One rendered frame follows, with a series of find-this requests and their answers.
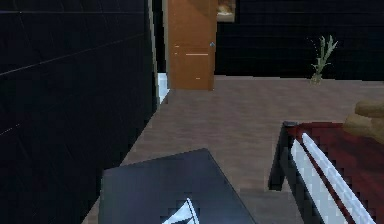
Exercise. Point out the brown wooden room door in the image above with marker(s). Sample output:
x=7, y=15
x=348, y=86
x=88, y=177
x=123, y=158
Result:
x=190, y=43

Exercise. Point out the white object on table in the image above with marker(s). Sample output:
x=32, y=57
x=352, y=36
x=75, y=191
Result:
x=183, y=215

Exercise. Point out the green house plant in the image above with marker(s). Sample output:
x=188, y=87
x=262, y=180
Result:
x=322, y=60

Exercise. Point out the bed with red cover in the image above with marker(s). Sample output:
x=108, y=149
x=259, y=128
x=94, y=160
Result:
x=336, y=166

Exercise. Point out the tan plush toy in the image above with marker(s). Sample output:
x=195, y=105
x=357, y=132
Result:
x=366, y=121

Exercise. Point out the framed wall picture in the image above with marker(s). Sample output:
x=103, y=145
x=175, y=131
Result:
x=226, y=9

